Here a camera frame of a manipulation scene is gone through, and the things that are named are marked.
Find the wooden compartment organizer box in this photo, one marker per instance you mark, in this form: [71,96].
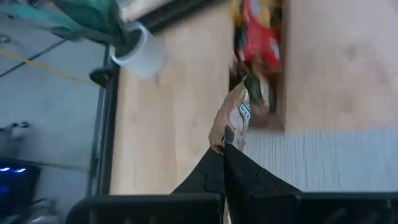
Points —
[283,93]

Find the computer with blue lights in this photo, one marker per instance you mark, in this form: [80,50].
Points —
[15,183]

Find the red tea packet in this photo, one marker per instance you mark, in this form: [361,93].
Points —
[261,46]

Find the grey woven placemat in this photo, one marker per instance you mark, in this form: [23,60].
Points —
[326,158]

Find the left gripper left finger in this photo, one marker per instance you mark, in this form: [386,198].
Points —
[149,208]

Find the snake plant in white pot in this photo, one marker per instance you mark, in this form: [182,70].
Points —
[146,54]

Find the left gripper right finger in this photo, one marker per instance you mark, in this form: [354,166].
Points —
[280,205]

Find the black aluminium table frame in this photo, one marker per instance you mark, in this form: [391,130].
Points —
[105,124]

